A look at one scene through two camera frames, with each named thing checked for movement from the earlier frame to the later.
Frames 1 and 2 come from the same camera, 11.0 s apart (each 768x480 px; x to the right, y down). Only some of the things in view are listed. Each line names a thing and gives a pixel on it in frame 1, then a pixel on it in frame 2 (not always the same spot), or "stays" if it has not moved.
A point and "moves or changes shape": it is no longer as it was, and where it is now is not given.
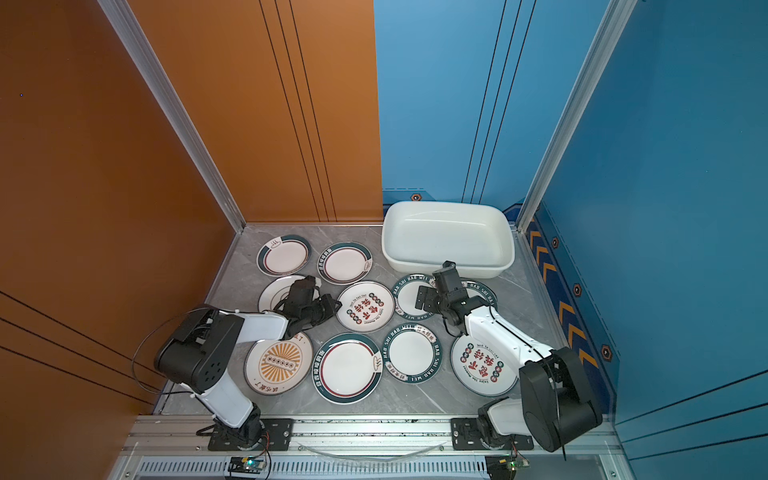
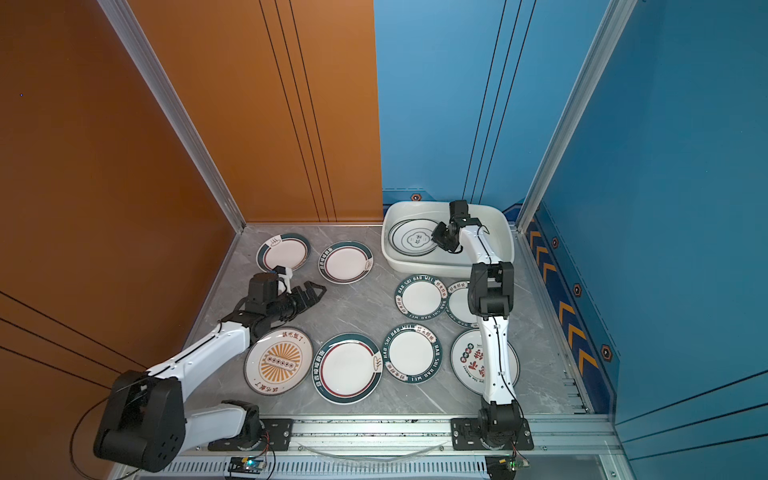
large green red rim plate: (344, 263) stays
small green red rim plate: (283, 255) stays
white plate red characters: (482, 366) stays
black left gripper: (328, 302) -> (303, 301)
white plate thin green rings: (278, 290) moves or changes shape
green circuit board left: (246, 465) stays
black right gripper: (429, 300) -> (437, 237)
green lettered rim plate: (405, 296) stays
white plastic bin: (418, 237) stays
